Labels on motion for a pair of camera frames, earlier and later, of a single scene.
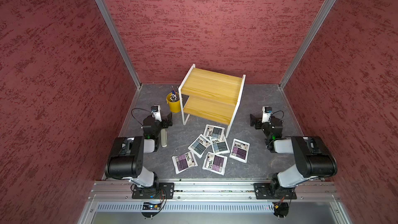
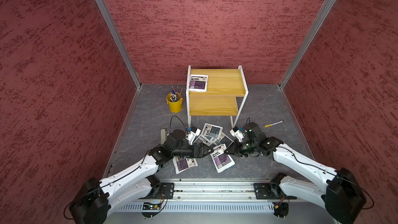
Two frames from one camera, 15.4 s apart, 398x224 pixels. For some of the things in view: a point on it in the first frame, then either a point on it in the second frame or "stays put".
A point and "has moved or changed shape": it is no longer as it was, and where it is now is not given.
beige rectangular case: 164,138 stays put
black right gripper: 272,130 → 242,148
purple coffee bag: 184,162 stays put
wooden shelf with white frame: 211,96 has moved or changed shape
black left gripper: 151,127 → 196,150
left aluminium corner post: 110,20 stays put
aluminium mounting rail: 213,191 stays put
